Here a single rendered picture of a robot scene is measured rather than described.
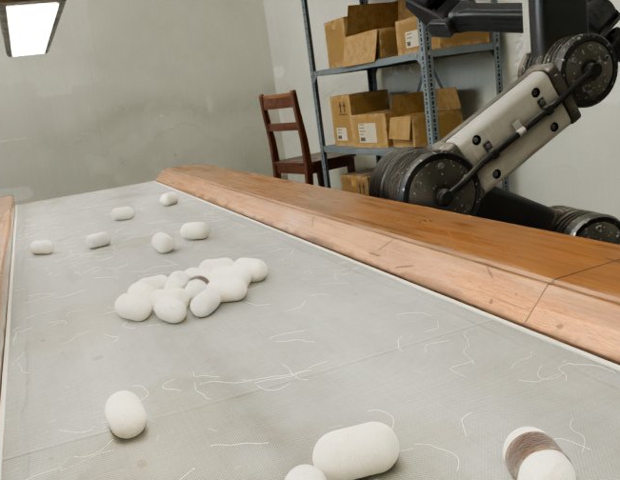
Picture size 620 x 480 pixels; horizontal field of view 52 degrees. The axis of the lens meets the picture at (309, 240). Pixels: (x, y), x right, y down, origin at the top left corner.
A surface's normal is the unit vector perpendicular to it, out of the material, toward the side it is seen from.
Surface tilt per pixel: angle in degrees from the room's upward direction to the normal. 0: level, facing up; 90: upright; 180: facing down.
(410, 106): 105
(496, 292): 45
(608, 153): 89
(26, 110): 90
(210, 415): 0
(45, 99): 90
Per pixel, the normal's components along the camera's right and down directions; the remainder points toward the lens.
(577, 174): -0.88, 0.23
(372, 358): -0.13, -0.96
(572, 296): -0.74, -0.53
